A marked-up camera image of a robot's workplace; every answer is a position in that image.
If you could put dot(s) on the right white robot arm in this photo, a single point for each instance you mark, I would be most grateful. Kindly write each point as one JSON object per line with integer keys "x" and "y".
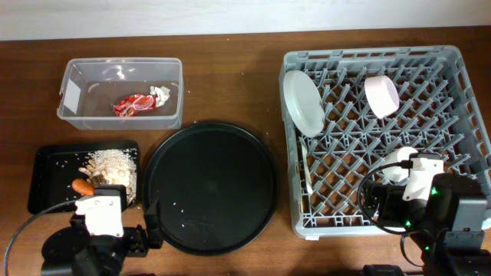
{"x": 447, "y": 227}

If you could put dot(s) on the red snack wrapper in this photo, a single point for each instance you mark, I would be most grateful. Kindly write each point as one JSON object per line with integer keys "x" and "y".
{"x": 130, "y": 106}

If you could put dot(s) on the white tissue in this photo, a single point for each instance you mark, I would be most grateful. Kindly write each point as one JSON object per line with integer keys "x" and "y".
{"x": 160, "y": 95}

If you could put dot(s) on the grey dishwasher rack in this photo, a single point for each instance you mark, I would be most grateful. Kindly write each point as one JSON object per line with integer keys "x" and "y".
{"x": 438, "y": 113}

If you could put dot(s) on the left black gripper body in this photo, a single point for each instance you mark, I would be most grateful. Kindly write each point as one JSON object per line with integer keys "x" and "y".
{"x": 130, "y": 242}

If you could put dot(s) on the clear plastic bin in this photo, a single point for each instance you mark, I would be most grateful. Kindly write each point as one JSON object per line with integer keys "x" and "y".
{"x": 92, "y": 87}

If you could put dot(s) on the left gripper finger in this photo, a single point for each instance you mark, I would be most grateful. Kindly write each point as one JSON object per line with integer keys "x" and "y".
{"x": 112, "y": 197}
{"x": 153, "y": 224}

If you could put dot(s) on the cream plastic cup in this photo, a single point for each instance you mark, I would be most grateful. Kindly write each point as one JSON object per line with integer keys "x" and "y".
{"x": 396, "y": 173}

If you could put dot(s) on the grey plate with food scraps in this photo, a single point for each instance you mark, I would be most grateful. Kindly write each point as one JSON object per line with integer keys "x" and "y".
{"x": 303, "y": 102}

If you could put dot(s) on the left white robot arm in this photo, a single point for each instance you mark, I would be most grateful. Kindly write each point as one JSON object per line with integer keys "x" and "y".
{"x": 68, "y": 252}

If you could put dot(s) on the orange carrot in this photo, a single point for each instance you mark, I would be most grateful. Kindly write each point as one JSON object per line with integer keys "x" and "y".
{"x": 83, "y": 187}

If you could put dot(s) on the round black serving tray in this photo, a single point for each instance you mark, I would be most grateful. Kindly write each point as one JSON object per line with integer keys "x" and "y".
{"x": 218, "y": 188}

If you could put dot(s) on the brown food chunk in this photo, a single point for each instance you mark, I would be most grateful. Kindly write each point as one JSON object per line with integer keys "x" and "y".
{"x": 98, "y": 180}

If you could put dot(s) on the pink saucer plate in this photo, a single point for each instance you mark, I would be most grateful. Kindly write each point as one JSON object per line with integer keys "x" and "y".
{"x": 381, "y": 95}

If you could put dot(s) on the pile of food scraps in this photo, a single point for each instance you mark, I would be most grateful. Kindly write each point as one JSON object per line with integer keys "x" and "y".
{"x": 117, "y": 166}

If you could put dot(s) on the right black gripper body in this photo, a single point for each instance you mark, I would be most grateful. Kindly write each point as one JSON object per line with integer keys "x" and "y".
{"x": 393, "y": 210}

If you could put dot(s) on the black rectangular tray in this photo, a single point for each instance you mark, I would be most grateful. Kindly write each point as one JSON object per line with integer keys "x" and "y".
{"x": 57, "y": 166}

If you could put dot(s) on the white plastic fork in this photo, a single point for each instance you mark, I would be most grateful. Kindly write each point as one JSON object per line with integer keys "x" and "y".
{"x": 307, "y": 173}

